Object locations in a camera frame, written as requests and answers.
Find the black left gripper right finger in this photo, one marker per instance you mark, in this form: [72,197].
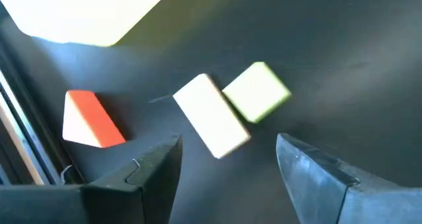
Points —
[329,191]

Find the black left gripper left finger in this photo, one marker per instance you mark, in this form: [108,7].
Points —
[108,197]

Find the black table frame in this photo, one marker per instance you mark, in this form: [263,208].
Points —
[46,145]

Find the cream rectangular block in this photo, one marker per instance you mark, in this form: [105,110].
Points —
[211,115]

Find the yellow cube block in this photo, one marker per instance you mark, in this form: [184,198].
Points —
[257,92]

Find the red triangular prism block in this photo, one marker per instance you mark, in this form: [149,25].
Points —
[95,118]

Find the black table mat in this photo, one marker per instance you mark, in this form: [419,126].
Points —
[329,69]

